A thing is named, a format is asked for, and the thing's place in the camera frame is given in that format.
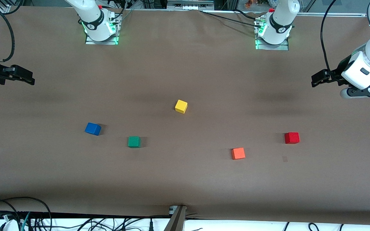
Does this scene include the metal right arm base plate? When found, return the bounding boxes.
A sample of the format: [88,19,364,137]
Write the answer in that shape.
[85,14,120,45]

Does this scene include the grey power strip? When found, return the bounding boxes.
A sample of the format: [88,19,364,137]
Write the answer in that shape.
[167,0,214,10]

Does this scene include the grey camera stand bracket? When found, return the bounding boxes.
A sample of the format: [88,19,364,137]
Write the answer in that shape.
[164,205,187,231]

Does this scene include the orange wooden block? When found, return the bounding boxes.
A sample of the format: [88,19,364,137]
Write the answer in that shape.
[231,147,246,160]

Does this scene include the red wooden block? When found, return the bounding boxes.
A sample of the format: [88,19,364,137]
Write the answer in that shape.
[284,132,300,144]

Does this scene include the black looped floor cable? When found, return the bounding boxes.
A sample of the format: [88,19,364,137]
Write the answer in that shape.
[0,197,52,231]

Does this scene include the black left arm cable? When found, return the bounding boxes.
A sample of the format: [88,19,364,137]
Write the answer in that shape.
[321,0,339,82]

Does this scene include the yellow wooden block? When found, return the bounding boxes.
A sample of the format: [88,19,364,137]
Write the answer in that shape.
[175,99,188,114]

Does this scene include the black cable to arm base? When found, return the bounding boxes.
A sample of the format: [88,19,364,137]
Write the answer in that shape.
[199,10,262,28]

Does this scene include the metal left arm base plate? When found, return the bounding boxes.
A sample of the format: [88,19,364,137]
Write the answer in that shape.
[255,16,290,51]

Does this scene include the teal cable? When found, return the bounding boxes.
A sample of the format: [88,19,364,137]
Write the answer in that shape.
[21,212,31,231]

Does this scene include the blue wooden block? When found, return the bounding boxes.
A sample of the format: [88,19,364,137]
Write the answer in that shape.
[84,122,102,136]

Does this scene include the brown table cover sheet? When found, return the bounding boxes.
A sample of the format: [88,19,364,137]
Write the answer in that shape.
[0,6,370,225]

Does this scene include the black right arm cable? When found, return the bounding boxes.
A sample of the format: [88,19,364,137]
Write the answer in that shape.
[0,0,15,62]

